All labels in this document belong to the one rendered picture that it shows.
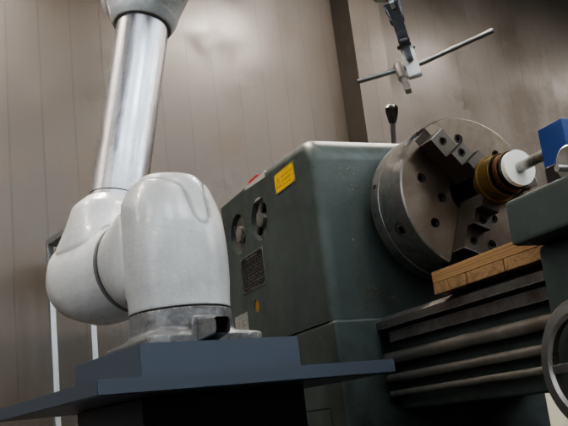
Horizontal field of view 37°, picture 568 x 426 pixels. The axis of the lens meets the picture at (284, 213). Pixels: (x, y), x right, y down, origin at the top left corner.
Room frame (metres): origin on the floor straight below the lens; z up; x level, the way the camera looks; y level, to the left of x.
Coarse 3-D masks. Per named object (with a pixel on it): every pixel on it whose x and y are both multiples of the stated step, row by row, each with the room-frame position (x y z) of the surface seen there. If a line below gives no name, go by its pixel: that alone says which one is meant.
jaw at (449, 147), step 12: (444, 132) 1.56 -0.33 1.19; (420, 144) 1.58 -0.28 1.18; (432, 144) 1.55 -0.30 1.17; (444, 144) 1.56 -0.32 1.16; (432, 156) 1.58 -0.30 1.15; (444, 156) 1.56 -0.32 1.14; (456, 156) 1.54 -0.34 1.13; (468, 156) 1.55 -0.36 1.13; (480, 156) 1.54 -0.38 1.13; (444, 168) 1.59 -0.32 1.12; (456, 168) 1.56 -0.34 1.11; (468, 168) 1.54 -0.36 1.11; (456, 180) 1.59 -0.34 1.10
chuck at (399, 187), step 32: (448, 128) 1.61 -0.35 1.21; (480, 128) 1.64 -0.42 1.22; (416, 160) 1.57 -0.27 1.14; (384, 192) 1.62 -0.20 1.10; (416, 192) 1.57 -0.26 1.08; (448, 192) 1.60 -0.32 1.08; (416, 224) 1.57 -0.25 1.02; (448, 224) 1.60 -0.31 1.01; (416, 256) 1.63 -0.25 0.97; (448, 256) 1.59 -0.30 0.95
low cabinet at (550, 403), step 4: (548, 396) 3.92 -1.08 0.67; (548, 400) 3.92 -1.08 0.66; (552, 400) 3.90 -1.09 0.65; (548, 404) 3.92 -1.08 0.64; (552, 404) 3.90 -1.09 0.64; (548, 408) 3.93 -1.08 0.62; (552, 408) 3.91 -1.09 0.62; (556, 408) 3.89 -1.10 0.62; (552, 412) 3.91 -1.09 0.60; (556, 412) 3.89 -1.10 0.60; (560, 412) 3.87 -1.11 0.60; (552, 416) 3.91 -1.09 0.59; (556, 416) 3.89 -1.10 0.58; (560, 416) 3.88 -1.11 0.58; (564, 416) 3.86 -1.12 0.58; (552, 420) 3.92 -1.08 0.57; (556, 420) 3.90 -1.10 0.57; (560, 420) 3.88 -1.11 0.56; (564, 420) 3.86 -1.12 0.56; (552, 424) 3.92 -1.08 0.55; (556, 424) 3.90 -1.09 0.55; (560, 424) 3.88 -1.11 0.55; (564, 424) 3.87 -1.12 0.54
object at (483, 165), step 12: (492, 156) 1.51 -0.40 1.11; (480, 168) 1.52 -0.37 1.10; (492, 168) 1.49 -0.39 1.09; (480, 180) 1.52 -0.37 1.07; (492, 180) 1.50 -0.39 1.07; (504, 180) 1.48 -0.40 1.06; (480, 192) 1.53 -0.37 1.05; (492, 192) 1.52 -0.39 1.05; (504, 192) 1.51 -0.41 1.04; (516, 192) 1.52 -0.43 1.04
